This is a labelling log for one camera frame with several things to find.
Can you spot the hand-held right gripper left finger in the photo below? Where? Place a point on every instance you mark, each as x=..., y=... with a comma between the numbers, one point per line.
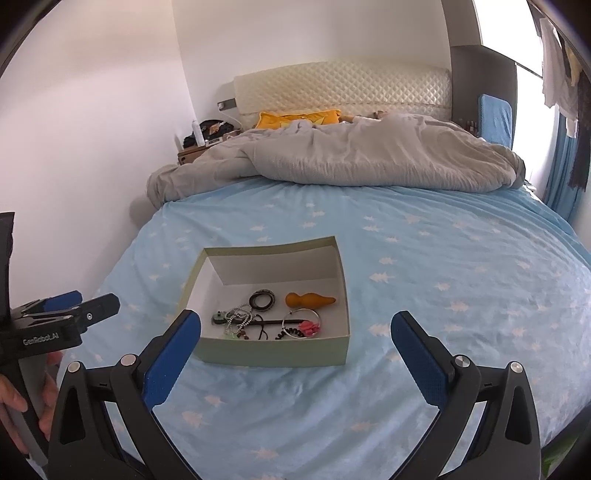
x=171, y=355

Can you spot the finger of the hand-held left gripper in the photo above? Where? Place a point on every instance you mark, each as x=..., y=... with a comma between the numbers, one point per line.
x=64, y=299
x=99, y=309

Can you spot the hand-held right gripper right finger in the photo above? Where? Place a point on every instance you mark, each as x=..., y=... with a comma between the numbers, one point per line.
x=422, y=355

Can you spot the pale green cardboard box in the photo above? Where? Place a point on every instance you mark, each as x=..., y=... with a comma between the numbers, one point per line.
x=277, y=353

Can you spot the silver bangle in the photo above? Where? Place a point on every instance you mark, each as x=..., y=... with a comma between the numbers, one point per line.
x=292, y=331

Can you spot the person's left hand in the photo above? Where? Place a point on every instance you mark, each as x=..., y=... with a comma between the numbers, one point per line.
x=48, y=406

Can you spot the green pendant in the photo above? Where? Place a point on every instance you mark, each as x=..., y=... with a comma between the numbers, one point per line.
x=218, y=317

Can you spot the orange gourd ornament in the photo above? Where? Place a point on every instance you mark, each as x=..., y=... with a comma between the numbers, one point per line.
x=300, y=300

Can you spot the green patterned cloth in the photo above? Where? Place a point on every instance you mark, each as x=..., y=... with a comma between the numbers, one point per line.
x=556, y=461

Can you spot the wooden nightstand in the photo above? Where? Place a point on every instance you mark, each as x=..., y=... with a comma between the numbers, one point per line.
x=191, y=154

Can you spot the tall white bottle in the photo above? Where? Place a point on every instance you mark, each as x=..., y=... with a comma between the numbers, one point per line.
x=196, y=134

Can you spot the grey duvet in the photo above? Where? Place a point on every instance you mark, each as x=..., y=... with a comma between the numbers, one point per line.
x=369, y=152

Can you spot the cluttered bedside table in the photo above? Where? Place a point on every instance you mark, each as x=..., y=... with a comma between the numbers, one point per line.
x=214, y=131

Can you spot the blue curtain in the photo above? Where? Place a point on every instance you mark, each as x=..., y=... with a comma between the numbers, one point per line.
x=561, y=184

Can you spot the beige plush toy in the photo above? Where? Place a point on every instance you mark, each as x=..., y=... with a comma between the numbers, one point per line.
x=364, y=117

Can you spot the blue cushion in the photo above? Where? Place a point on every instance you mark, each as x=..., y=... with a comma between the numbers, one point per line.
x=496, y=120

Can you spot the yellow pillow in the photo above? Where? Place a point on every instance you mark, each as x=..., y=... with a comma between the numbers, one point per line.
x=281, y=120

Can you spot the dark hanging garment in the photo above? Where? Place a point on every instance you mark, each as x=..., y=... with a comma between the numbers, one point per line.
x=581, y=138

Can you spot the cream quilted headboard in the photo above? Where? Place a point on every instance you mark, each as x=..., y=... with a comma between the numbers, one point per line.
x=346, y=85

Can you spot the grey cabinet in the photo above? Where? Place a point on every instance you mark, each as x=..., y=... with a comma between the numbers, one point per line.
x=471, y=69

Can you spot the white hanging garment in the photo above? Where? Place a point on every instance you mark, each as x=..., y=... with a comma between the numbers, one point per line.
x=554, y=69

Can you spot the yellow hanging garment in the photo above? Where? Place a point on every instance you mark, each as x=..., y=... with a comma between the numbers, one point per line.
x=572, y=64

